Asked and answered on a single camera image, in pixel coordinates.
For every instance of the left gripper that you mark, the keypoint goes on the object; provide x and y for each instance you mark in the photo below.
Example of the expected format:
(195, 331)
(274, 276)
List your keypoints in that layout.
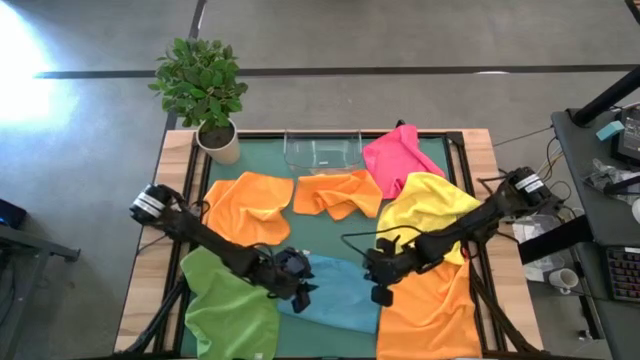
(290, 272)

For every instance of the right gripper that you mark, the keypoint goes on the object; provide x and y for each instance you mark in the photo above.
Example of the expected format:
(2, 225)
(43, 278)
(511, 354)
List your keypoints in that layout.
(384, 265)

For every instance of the blue microfiber towel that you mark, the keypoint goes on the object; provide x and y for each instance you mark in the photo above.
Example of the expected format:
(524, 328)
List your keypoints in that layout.
(345, 300)

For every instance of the orange microfiber towel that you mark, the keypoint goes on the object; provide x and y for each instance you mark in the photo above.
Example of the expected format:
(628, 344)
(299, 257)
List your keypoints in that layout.
(250, 210)
(340, 195)
(430, 320)

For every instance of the yellow microfiber towel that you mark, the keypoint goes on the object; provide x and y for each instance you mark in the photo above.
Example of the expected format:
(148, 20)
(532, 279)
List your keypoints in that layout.
(430, 200)

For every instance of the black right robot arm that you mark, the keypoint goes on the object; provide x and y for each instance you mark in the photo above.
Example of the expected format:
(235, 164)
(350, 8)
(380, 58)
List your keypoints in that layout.
(475, 225)

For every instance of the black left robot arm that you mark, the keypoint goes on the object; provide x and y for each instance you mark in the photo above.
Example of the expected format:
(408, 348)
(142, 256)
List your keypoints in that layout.
(210, 240)

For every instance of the green microfiber towel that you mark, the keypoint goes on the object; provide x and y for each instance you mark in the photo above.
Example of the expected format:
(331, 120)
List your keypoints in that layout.
(230, 320)

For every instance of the pink microfiber towel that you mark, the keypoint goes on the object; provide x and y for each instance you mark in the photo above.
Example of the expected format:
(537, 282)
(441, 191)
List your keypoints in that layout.
(395, 160)

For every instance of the green table mat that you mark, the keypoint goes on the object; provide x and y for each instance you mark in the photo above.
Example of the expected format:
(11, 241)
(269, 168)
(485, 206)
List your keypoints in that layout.
(325, 235)

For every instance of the clear plastic bin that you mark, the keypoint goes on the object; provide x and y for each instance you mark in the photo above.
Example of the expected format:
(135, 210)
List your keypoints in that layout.
(322, 152)

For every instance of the beige plant pot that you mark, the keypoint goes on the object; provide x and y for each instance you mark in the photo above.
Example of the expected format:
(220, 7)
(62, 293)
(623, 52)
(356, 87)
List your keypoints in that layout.
(225, 152)

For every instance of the small black clamp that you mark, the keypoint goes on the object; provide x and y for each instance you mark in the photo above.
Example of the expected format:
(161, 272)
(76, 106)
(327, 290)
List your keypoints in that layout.
(400, 122)

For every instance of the white paper sheet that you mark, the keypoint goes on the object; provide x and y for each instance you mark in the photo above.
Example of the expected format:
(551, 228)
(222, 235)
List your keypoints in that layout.
(537, 270)

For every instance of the black desk foot bar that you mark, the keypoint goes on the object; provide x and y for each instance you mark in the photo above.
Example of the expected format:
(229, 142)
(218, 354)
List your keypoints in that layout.
(555, 240)

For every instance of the white mug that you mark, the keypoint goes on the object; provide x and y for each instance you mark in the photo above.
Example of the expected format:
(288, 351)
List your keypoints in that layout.
(564, 280)

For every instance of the green leafy plant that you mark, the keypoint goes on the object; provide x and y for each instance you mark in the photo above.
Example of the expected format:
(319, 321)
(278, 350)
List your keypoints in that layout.
(200, 82)

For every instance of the dark grey desk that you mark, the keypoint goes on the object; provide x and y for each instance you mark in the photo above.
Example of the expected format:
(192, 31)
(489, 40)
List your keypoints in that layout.
(575, 150)

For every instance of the backlit black keyboard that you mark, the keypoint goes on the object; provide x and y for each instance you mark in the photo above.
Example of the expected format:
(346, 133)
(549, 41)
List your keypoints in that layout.
(625, 275)

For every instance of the clear plastic bag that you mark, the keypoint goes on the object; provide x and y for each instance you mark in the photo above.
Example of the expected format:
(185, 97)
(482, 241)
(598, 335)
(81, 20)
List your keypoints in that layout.
(607, 172)

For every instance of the light blue block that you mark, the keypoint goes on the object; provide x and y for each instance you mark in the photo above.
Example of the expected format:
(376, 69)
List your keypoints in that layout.
(610, 131)

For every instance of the black slanted pole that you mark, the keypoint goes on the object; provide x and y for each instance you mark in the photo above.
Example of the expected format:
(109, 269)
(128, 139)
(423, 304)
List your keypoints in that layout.
(605, 97)

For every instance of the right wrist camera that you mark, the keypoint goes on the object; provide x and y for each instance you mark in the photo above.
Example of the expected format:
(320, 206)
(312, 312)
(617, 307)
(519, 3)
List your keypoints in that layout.
(382, 296)

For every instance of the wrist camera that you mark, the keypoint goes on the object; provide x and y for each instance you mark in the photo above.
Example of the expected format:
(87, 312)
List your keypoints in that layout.
(382, 296)
(302, 302)

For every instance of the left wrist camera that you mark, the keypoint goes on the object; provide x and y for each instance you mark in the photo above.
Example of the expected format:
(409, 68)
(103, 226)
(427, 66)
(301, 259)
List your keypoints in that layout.
(302, 302)

